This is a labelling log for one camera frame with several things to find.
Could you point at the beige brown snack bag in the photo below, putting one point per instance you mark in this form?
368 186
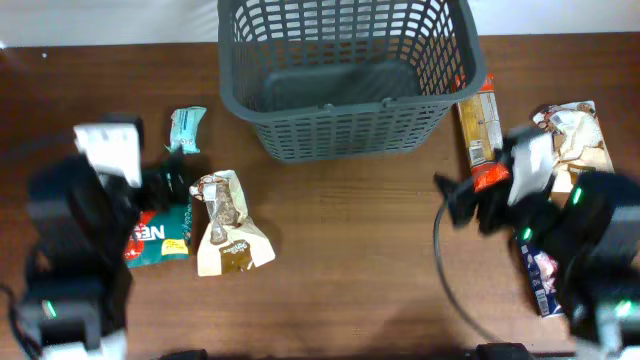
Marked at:
231 243

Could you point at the yellow orange pasta packet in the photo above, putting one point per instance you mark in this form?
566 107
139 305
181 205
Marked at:
481 128

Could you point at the beige white snack bag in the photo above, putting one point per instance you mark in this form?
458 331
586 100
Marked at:
578 142

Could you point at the grey plastic basket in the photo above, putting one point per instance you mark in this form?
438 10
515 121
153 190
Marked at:
327 79

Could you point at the green red coffee packet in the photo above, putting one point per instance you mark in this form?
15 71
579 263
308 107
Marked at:
160 237

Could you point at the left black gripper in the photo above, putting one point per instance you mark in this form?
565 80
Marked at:
158 194

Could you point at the blue Kleenex tissue pack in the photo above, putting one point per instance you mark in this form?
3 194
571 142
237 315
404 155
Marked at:
541 270

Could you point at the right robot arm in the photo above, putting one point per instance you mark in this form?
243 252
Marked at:
593 238

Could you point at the light teal snack packet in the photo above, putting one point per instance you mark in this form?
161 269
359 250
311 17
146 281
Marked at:
184 129

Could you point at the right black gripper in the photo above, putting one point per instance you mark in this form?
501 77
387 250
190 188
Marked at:
492 202

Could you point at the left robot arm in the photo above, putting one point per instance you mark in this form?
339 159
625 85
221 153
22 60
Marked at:
77 280

